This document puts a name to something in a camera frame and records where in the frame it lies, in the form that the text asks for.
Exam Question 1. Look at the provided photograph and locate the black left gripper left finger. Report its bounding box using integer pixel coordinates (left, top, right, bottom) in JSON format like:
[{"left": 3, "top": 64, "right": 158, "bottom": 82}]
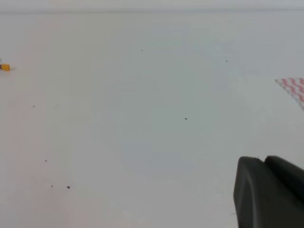
[{"left": 233, "top": 156, "right": 304, "bottom": 228}]

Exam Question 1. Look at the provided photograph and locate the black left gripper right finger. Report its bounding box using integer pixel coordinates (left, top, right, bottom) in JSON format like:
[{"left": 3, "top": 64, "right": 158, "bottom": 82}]
[{"left": 264, "top": 156, "right": 304, "bottom": 203}]

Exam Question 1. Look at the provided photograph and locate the small yellow object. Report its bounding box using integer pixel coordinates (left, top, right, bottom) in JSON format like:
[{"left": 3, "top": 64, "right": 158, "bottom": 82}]
[{"left": 0, "top": 64, "right": 10, "bottom": 71}]

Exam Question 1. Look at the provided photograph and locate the pink white wavy towel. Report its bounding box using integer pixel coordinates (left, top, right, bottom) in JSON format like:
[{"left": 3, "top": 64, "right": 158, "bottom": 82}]
[{"left": 275, "top": 77, "right": 304, "bottom": 110}]

